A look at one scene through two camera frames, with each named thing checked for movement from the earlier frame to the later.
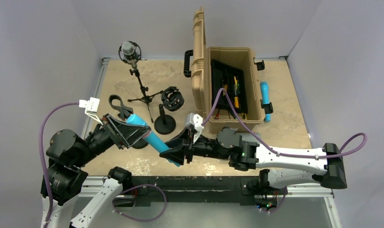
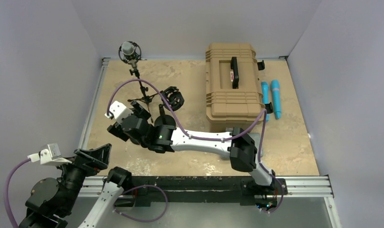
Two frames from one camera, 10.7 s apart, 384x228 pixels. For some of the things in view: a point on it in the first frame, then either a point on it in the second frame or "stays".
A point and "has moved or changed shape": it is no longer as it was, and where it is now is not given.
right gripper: x=178 y=155 -> x=143 y=114
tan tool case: x=197 y=65 has moved or changed shape
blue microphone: x=158 y=144 has moved or changed shape
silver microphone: x=127 y=48 stays
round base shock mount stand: x=173 y=99 stays
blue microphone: x=264 y=86 stays
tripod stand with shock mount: x=130 y=51 stays
